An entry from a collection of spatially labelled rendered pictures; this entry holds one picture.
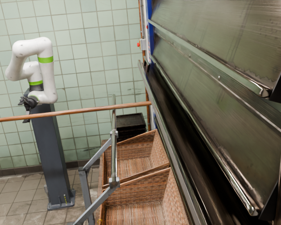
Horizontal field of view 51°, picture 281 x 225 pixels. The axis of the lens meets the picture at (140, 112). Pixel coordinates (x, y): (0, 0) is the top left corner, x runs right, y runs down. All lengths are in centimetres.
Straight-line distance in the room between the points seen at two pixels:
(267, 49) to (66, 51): 278
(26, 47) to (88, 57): 111
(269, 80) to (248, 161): 24
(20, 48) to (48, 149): 103
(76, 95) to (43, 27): 78
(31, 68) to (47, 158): 85
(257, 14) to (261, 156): 31
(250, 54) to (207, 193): 36
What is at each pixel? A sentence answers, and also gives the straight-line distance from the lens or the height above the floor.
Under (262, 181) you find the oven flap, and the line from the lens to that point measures 69.
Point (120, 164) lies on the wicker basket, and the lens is 252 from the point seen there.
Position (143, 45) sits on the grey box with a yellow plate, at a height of 146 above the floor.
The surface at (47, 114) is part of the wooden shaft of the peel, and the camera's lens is 210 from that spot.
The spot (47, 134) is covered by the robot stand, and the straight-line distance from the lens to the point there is 279.
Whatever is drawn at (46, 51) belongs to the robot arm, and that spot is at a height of 157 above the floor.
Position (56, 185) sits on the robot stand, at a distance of 305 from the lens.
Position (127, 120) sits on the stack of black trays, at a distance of 268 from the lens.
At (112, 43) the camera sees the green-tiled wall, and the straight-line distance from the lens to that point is 319.
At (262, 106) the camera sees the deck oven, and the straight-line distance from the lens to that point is 66.
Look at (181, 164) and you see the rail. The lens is 86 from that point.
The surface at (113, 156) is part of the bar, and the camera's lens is 146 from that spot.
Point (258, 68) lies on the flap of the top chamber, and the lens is 62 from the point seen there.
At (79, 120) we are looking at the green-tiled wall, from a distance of 345.
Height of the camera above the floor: 190
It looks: 22 degrees down
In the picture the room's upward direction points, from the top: 5 degrees counter-clockwise
